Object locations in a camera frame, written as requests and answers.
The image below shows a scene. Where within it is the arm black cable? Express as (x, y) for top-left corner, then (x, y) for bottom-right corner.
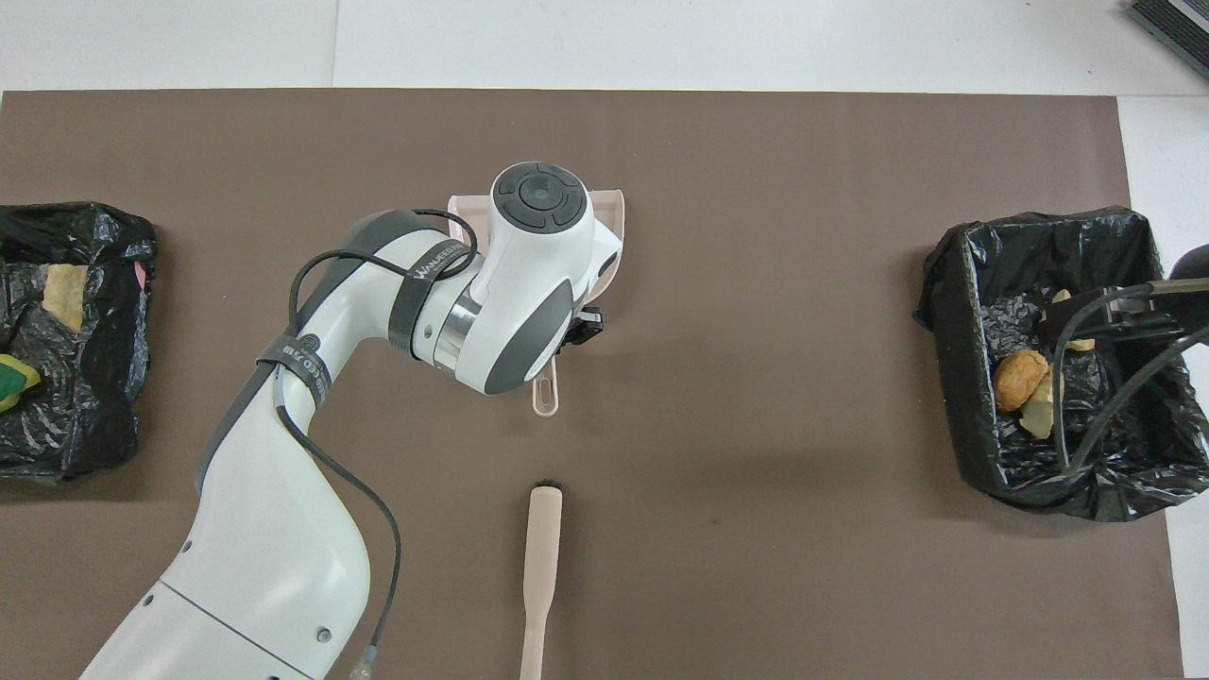
(1050, 286), (1209, 475)
(274, 208), (480, 680)

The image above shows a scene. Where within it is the orange-brown oval sponge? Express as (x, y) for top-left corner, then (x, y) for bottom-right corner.
(993, 349), (1049, 413)

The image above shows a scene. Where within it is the black bag bin, pink spot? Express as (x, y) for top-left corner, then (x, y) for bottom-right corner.
(0, 201), (159, 485)

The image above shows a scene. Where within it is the beige hand brush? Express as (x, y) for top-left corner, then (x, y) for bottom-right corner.
(519, 480), (566, 680)

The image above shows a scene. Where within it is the notched yellow green sponge piece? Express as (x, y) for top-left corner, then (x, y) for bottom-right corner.
(0, 353), (43, 415)

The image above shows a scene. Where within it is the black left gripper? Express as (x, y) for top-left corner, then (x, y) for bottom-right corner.
(557, 306), (605, 356)

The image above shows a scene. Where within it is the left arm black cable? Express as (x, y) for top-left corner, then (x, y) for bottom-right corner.
(274, 208), (480, 680)

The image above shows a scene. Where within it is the dark ribbed device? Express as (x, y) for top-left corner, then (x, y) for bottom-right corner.
(1129, 0), (1209, 81)

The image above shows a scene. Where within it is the pale yellow sponge chunk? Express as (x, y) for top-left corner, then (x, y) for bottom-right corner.
(42, 263), (92, 334)
(1051, 289), (1097, 353)
(1019, 368), (1066, 440)

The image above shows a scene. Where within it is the black bag lined bin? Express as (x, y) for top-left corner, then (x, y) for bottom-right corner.
(912, 206), (1209, 523)

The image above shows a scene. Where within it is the beige plastic dustpan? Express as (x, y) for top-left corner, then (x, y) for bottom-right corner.
(447, 187), (628, 417)

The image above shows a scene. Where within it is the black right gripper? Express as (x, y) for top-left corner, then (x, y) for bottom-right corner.
(1039, 278), (1209, 347)

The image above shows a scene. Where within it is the brown table mat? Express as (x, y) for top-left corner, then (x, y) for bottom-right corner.
(0, 90), (1186, 680)

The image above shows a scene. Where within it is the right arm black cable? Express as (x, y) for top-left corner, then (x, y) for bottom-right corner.
(1050, 286), (1209, 475)

